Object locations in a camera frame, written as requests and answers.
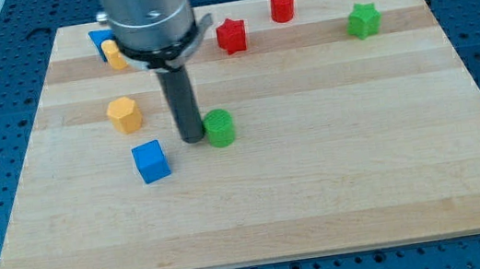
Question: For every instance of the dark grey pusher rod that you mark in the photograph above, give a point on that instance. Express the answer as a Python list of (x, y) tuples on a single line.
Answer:
[(178, 91)]

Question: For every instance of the blue cube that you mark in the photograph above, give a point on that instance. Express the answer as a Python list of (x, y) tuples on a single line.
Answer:
[(151, 162)]

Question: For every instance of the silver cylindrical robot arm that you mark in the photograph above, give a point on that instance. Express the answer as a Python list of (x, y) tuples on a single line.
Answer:
[(162, 36)]

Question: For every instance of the green cylinder block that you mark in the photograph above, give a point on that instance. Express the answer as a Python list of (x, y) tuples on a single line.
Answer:
[(219, 128)]

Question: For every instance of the yellow hexagonal block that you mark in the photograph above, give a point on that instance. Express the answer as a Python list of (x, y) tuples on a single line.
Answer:
[(125, 115)]

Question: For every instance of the red star block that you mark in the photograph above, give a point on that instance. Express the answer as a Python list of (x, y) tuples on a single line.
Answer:
[(231, 36)]

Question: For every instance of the yellow cylinder block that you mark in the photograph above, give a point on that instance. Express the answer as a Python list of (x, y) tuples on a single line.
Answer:
[(113, 55)]

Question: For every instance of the blue triangular block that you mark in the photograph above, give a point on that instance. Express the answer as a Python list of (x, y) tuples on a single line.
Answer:
[(98, 37)]

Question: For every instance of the red cylinder block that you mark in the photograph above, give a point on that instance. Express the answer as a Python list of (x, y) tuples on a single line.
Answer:
[(282, 11)]

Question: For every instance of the wooden board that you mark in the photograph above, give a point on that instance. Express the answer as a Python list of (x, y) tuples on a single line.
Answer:
[(341, 145)]

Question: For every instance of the green star block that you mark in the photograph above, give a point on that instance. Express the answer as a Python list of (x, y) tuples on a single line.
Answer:
[(363, 21)]

